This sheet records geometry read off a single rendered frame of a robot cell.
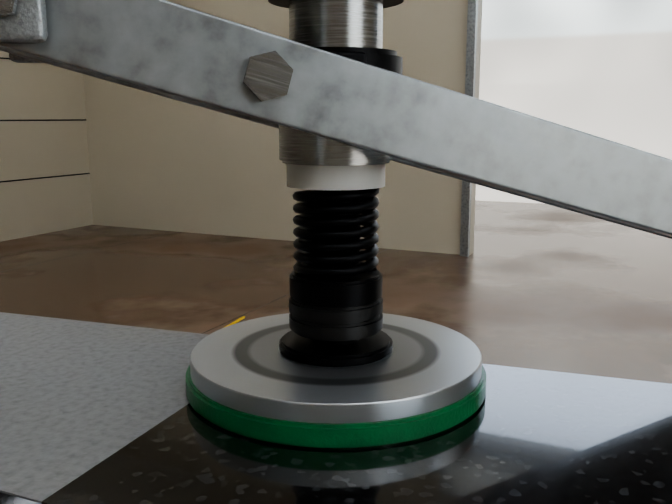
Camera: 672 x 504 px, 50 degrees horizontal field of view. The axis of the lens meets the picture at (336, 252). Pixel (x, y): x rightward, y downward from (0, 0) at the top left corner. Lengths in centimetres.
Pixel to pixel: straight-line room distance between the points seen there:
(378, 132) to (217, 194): 594
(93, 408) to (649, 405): 38
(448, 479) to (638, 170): 25
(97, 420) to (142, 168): 638
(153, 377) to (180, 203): 607
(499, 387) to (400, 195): 508
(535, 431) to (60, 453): 29
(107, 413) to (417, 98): 29
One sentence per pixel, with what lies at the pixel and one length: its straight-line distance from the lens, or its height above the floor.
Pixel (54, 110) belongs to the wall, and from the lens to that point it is 701.
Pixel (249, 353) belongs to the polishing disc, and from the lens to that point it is 53.
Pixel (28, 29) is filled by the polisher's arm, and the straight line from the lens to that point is 42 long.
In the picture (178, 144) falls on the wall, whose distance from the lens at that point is 659.
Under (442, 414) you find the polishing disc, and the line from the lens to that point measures 47.
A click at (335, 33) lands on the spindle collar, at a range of 48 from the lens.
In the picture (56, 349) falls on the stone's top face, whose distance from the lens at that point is 67.
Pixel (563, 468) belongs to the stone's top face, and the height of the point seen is 83.
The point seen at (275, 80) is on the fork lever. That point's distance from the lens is 43.
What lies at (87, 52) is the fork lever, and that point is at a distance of 44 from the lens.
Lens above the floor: 102
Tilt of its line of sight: 11 degrees down
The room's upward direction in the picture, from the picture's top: straight up
